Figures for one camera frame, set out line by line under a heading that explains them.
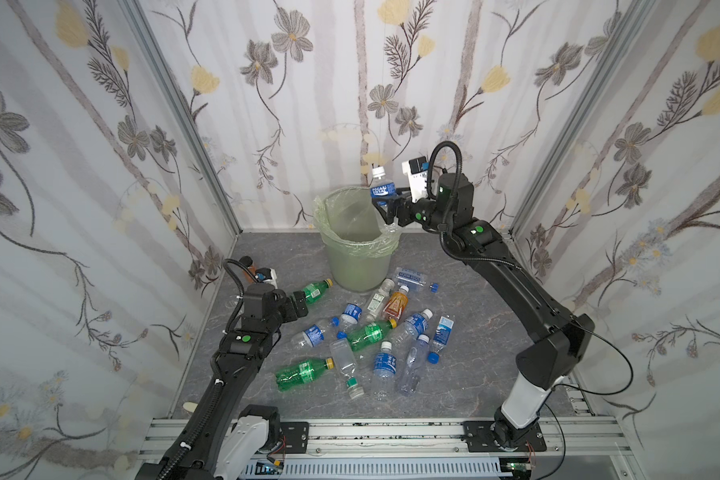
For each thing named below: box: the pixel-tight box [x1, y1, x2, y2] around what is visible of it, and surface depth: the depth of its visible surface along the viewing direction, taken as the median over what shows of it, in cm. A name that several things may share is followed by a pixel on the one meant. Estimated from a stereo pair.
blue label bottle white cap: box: [373, 341, 397, 402], surface depth 83 cm
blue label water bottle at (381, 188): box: [370, 166, 397, 207], surface depth 70 cm
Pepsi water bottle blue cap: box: [336, 302, 363, 339], surface depth 94 cm
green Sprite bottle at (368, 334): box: [347, 320, 392, 351], surface depth 90 cm
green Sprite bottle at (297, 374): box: [275, 357, 335, 392], surface depth 82 cm
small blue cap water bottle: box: [291, 317, 340, 349], surface depth 90 cm
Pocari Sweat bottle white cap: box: [390, 308, 434, 349], surface depth 90 cm
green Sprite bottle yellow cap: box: [302, 278, 334, 304], surface depth 100 cm
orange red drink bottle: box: [383, 285, 410, 321], surface depth 95 cm
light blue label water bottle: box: [428, 315, 455, 365], surface depth 88 cm
